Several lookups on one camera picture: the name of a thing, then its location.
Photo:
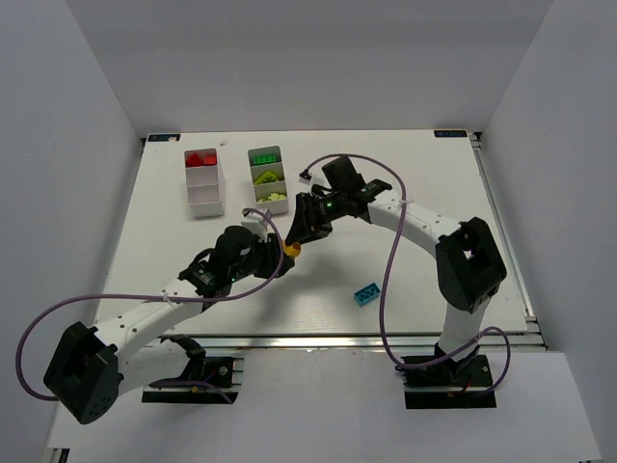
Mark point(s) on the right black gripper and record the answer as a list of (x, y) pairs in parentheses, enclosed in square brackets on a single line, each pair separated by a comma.
[(312, 218)]

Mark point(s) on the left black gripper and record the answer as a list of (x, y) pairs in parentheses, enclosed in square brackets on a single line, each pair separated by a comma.
[(272, 254)]

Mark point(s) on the yellow heart lego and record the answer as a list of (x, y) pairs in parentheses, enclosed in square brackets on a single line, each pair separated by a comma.
[(292, 250)]

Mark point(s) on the pale green lego piece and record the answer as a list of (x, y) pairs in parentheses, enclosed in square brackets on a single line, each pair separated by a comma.
[(274, 197)]

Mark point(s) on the lime 2x3 lego brick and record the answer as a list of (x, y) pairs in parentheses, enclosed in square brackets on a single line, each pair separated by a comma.
[(267, 177)]

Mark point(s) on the green lego brick top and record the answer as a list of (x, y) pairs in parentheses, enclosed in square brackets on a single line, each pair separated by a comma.
[(264, 159)]

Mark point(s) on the red 2x3 lego brick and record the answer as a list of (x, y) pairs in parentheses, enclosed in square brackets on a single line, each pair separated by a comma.
[(193, 160)]

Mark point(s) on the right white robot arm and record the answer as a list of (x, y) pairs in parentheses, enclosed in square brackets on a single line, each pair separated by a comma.
[(470, 268)]

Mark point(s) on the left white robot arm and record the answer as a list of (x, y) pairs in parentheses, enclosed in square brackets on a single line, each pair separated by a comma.
[(92, 366)]

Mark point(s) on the right white divided container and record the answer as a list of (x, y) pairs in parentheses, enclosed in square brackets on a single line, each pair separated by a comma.
[(261, 192)]

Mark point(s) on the white divided container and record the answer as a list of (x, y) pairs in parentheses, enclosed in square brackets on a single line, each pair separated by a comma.
[(261, 192), (206, 187)]

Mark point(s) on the blue 2x3 lego brick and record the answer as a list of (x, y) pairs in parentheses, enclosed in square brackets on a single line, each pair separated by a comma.
[(367, 294)]

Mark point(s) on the left white divided container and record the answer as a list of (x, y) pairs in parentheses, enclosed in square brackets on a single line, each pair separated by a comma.
[(206, 187)]

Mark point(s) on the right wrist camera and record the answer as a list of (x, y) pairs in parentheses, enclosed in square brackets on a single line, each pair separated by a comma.
[(310, 180)]

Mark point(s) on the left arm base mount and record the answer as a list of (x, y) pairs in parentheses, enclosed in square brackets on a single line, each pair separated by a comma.
[(206, 378)]

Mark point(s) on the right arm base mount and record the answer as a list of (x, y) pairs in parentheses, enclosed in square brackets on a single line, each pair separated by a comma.
[(450, 385)]

